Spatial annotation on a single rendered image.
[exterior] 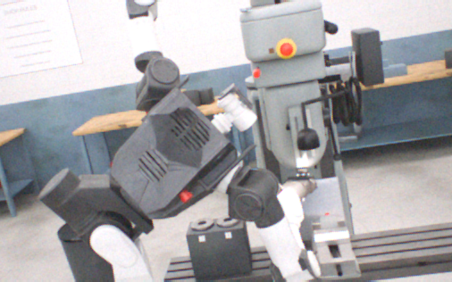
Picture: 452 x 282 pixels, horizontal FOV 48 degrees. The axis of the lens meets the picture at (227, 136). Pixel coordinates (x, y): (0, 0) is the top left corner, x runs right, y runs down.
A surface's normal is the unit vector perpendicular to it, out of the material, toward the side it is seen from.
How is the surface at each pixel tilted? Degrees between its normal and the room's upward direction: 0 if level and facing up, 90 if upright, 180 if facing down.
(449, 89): 90
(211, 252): 90
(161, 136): 74
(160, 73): 61
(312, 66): 90
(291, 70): 90
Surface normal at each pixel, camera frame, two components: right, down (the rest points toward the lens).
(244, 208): -0.35, 0.34
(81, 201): 0.23, 0.21
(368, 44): -0.07, 0.27
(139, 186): -0.31, 0.02
